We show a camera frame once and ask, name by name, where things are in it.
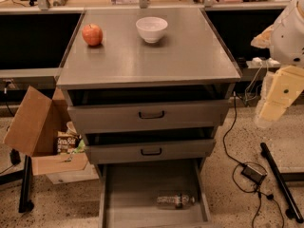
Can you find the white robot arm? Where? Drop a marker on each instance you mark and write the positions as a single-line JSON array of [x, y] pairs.
[[285, 40]]

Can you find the black stand leg right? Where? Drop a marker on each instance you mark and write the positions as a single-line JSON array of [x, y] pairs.
[[282, 178]]

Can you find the black stand leg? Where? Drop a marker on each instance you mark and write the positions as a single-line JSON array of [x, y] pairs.
[[25, 203], [282, 178]]

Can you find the grey open bottom drawer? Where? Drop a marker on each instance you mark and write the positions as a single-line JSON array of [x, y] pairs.
[[129, 192]]

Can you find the brown cardboard box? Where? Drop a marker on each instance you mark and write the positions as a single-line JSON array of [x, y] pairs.
[[34, 130]]

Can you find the white ceramic bowl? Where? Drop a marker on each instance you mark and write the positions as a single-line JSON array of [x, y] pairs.
[[151, 29]]

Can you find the sea salt snack bag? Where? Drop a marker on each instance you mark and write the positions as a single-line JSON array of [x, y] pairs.
[[66, 142]]

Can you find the red apple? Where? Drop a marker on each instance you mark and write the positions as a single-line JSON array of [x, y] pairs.
[[92, 34]]

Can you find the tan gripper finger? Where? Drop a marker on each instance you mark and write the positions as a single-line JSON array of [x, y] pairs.
[[263, 39], [279, 90]]

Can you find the white power strip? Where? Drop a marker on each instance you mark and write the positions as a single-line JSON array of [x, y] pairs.
[[257, 61]]

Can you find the grey top drawer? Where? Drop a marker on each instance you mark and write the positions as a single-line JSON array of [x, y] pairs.
[[154, 116]]

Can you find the grey middle drawer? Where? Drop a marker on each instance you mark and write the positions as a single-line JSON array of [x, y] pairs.
[[149, 151]]

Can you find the clear plastic water bottle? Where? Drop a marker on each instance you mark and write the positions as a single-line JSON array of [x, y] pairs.
[[178, 201]]

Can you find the black power adapter brick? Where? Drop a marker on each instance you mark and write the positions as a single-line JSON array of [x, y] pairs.
[[254, 173]]

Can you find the grey metal drawer cabinet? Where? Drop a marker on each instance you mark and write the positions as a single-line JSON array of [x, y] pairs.
[[189, 63]]

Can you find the black stand leg left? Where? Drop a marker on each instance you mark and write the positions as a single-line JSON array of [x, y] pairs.
[[25, 203]]

